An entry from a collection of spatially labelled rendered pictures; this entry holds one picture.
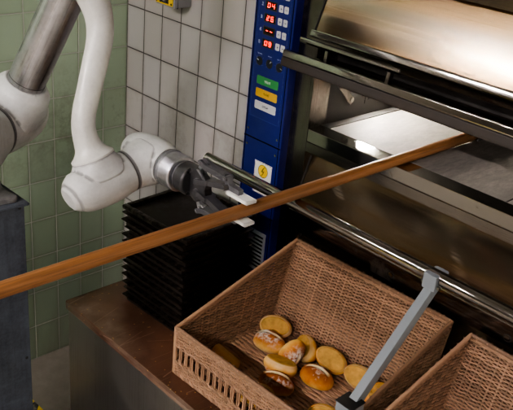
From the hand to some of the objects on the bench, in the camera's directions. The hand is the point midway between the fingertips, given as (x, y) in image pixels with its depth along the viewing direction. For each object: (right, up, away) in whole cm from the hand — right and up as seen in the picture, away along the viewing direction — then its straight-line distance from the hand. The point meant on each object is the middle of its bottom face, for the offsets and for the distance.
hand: (240, 207), depth 169 cm
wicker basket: (+16, -49, +44) cm, 68 cm away
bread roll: (+25, -44, +52) cm, 73 cm away
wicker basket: (+56, -71, +6) cm, 91 cm away
